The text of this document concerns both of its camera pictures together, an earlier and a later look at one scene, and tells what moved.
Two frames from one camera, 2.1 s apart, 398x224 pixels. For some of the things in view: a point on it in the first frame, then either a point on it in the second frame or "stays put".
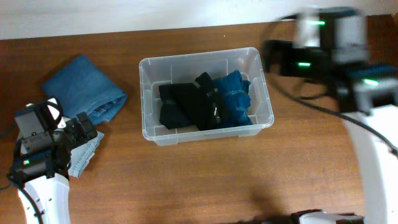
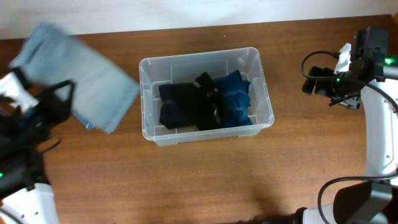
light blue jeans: x=81 y=153 to x=102 y=93
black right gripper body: x=285 y=58 to x=340 y=89
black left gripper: x=83 y=135 to x=58 y=111
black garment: x=180 y=105 stays put
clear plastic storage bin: x=186 y=68 stays put
